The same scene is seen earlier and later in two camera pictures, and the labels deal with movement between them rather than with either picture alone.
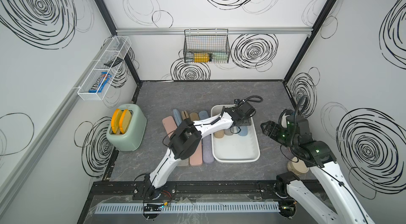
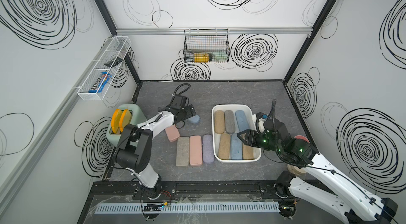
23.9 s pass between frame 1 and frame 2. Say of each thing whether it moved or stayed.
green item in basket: stayed
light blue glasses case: moved
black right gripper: moved
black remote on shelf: stayed
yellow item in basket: stayed
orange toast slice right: stayed
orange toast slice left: stayed
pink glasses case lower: stayed
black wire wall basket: stayed
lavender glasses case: stayed
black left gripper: moved
